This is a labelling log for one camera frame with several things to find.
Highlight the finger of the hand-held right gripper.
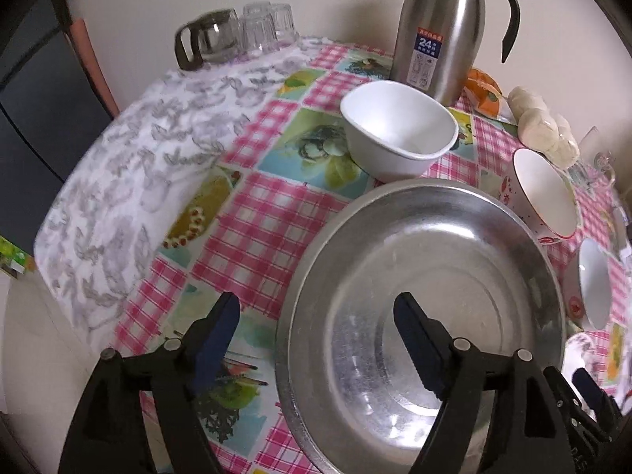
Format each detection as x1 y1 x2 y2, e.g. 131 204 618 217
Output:
543 366 613 474
572 368 622 428

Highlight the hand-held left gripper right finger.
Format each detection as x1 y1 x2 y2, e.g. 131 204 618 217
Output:
393 292 578 474

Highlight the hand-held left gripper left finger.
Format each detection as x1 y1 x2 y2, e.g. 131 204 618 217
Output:
58 291 241 474

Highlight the floral rimmed plate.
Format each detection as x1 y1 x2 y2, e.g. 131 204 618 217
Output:
562 332 615 391

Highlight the large steel plate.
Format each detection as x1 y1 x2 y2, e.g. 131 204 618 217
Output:
275 180 568 474

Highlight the white bowl with red print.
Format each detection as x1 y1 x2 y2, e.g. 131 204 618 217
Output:
563 239 615 331

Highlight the strawberry print bowl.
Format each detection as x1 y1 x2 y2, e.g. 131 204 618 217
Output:
498 148 583 244

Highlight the plain white bowl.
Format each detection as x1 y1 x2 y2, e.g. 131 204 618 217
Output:
340 80 459 183

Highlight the pink checked tablecloth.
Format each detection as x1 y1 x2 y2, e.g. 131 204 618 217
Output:
116 37 632 474

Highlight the grey floral cloth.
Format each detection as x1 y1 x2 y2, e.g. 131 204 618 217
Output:
32 37 327 346

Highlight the green packet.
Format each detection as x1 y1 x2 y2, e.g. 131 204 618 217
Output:
0 237 36 277

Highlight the clear glass mug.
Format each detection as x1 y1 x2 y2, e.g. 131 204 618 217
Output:
568 126 618 188

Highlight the bag of steamed buns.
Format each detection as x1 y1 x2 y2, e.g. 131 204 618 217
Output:
508 85 581 167

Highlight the orange snack packet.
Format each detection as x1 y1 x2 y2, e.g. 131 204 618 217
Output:
461 66 509 117

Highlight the dark cabinet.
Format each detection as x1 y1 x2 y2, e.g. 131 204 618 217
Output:
0 0 119 238

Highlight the glass coffee pot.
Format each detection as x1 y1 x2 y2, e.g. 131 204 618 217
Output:
174 8 243 71

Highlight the clear drinking glass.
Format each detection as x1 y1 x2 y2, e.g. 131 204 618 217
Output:
242 1 272 21
269 3 300 50
240 12 277 55

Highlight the stainless steel thermos jug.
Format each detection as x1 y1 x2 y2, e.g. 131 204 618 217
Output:
388 0 521 107

